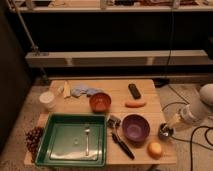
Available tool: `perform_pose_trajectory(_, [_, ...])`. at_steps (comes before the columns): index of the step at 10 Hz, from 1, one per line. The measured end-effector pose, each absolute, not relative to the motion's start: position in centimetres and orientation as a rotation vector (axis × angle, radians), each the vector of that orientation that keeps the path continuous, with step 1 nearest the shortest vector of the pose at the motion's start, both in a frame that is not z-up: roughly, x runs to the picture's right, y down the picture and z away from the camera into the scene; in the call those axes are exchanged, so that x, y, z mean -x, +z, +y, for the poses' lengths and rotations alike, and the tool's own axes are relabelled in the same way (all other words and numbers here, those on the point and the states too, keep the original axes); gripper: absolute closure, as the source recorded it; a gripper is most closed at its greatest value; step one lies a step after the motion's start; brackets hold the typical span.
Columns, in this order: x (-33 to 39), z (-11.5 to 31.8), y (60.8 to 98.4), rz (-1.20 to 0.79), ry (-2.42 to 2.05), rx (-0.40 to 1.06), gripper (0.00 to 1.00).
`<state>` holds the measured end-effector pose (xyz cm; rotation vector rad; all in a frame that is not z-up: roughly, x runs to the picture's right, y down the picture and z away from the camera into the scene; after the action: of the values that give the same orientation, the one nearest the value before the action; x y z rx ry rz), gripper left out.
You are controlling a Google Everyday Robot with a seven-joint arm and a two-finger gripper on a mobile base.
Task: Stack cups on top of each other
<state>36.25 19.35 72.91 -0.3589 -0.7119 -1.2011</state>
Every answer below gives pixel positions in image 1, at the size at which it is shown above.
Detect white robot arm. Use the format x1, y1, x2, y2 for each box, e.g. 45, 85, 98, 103
167, 84, 213, 131

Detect purple bowl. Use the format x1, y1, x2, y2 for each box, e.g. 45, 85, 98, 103
122, 114, 150, 143

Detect orange carrot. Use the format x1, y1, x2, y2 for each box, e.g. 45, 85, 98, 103
125, 101, 146, 108

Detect black remote control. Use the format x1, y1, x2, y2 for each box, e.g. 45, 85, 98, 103
128, 84, 141, 99

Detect orange bowl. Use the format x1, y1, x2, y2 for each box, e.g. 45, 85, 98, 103
89, 93, 111, 113

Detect metal spoon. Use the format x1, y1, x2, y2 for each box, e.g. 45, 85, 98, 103
85, 124, 90, 156

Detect blue cloth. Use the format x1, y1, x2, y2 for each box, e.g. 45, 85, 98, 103
71, 85, 102, 98

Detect yellow banana piece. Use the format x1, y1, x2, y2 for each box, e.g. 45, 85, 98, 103
57, 81, 71, 98

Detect green plastic tray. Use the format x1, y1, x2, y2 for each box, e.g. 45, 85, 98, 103
35, 114, 107, 167

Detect white plastic cup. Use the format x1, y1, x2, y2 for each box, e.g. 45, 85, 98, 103
39, 91, 55, 111

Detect dark red grapes bunch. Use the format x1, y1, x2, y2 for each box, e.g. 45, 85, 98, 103
25, 127, 44, 162

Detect grey metal pole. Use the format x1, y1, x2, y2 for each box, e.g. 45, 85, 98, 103
11, 0, 50, 84

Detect white metal shelf rack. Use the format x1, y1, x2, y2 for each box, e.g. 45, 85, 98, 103
15, 0, 213, 68

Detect black handled peeler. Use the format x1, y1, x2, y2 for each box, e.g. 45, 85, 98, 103
107, 115, 135, 160

